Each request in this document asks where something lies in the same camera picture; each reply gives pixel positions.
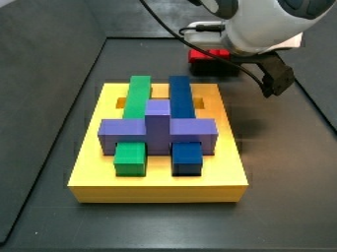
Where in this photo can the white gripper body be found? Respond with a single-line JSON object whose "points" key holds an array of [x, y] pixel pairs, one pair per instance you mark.
{"points": [[208, 35]]}

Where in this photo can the red cross-shaped block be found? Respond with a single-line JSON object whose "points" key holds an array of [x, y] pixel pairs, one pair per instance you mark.
{"points": [[197, 55]]}

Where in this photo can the yellow base board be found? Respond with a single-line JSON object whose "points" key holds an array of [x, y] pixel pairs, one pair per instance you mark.
{"points": [[222, 182]]}

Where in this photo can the purple cross-shaped block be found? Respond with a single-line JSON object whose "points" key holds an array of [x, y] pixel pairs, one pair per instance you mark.
{"points": [[158, 130]]}

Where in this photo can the blue long bar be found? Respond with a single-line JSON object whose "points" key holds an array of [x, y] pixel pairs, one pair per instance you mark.
{"points": [[186, 154]]}

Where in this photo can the green long bar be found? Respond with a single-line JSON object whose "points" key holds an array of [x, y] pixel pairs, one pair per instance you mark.
{"points": [[130, 157]]}

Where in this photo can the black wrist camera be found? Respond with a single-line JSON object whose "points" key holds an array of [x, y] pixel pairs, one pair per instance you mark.
{"points": [[279, 74]]}

